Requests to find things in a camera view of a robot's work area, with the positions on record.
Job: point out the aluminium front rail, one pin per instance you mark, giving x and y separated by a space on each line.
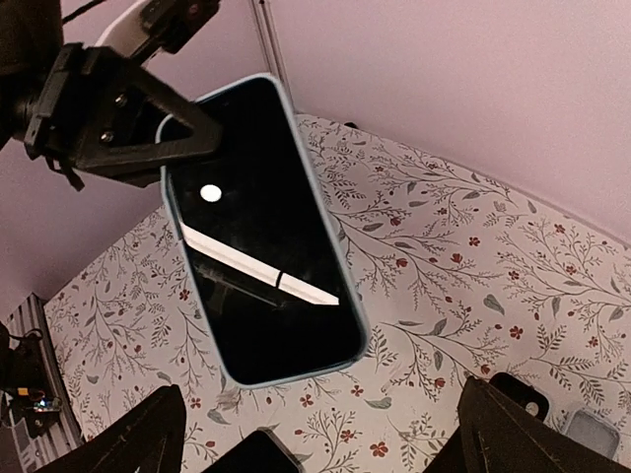
20 453

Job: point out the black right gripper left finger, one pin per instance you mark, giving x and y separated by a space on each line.
148 438

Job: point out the floral table mat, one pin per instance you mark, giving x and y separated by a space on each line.
460 276

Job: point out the black phone case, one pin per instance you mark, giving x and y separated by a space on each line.
533 401

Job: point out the light blue case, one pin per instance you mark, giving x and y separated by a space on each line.
592 431

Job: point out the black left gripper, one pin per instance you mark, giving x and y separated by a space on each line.
101 114

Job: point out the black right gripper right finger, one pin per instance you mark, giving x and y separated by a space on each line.
495 434

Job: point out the bare phone dark screen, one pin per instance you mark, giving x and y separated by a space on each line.
259 452

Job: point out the aluminium left corner post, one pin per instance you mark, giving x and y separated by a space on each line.
269 42

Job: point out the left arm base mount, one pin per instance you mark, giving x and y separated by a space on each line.
24 380

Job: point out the light blue cased phone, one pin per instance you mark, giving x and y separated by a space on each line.
264 259

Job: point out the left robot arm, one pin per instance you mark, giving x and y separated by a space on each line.
31 38

